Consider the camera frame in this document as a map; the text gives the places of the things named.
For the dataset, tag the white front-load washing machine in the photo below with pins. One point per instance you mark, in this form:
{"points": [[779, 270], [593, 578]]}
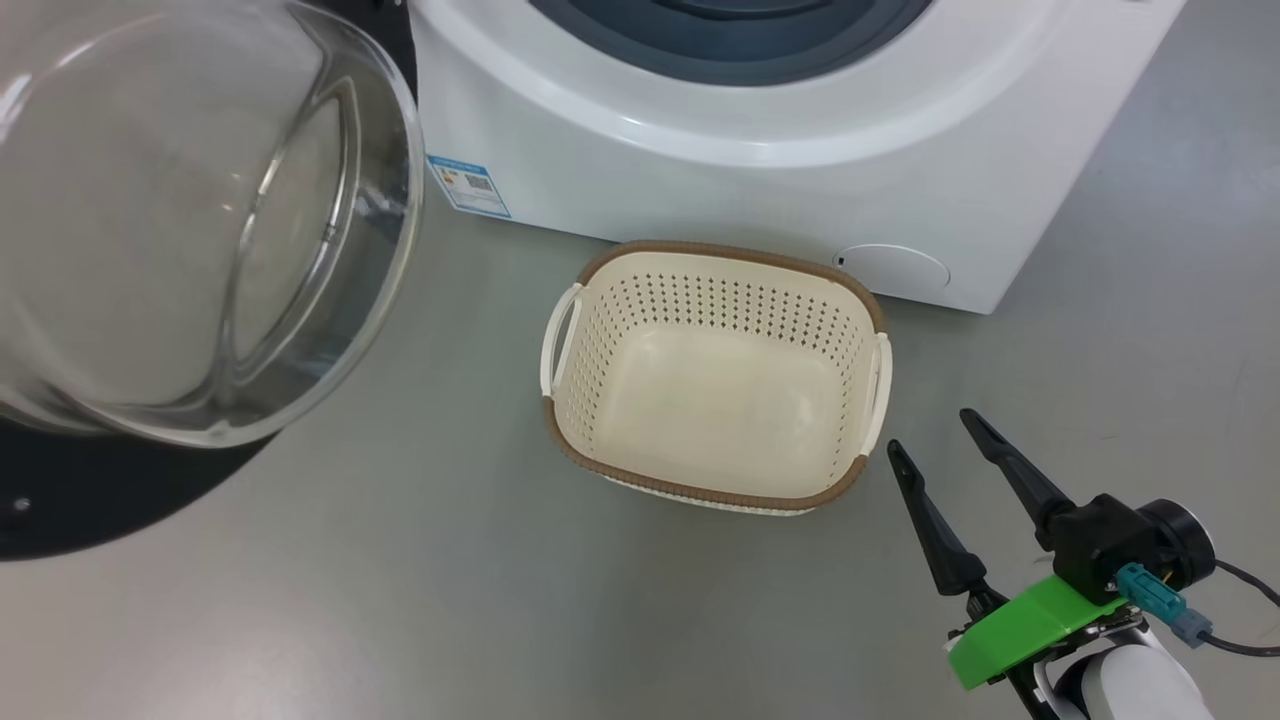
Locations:
{"points": [[700, 190]]}

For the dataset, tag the blue energy label sticker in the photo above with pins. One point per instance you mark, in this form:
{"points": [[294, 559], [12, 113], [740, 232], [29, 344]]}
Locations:
{"points": [[468, 187]]}

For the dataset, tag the round white filter cover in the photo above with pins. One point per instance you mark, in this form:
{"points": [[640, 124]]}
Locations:
{"points": [[895, 270]]}

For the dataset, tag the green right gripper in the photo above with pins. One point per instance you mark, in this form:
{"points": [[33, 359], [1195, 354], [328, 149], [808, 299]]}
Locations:
{"points": [[1020, 630]]}

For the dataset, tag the cream basket with brown rim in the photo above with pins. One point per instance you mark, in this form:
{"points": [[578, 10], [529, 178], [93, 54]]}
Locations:
{"points": [[720, 400]]}

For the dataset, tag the black round glass washer door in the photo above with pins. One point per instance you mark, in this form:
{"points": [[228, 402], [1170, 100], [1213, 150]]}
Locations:
{"points": [[100, 500]]}

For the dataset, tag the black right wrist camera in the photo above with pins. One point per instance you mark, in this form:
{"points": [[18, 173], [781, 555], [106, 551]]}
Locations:
{"points": [[1110, 540]]}

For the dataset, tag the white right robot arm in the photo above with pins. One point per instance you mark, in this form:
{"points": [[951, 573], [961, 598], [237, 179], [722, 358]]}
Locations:
{"points": [[1130, 690]]}

